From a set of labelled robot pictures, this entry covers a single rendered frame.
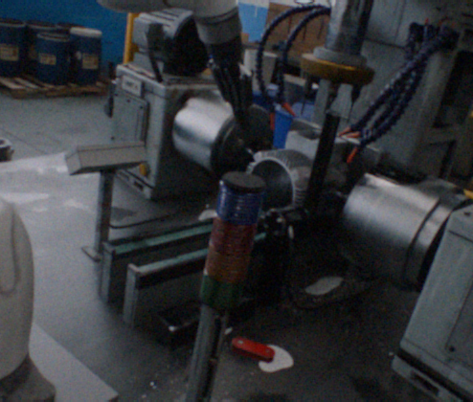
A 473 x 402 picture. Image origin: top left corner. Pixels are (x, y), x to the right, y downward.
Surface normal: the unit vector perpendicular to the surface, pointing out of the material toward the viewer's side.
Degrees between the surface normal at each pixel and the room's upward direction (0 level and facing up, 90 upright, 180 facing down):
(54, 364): 2
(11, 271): 76
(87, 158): 54
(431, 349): 90
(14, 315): 87
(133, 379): 0
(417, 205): 43
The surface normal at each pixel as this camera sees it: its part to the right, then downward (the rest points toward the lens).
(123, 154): 0.65, -0.21
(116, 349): 0.18, -0.91
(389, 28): -0.72, 0.15
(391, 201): -0.48, -0.41
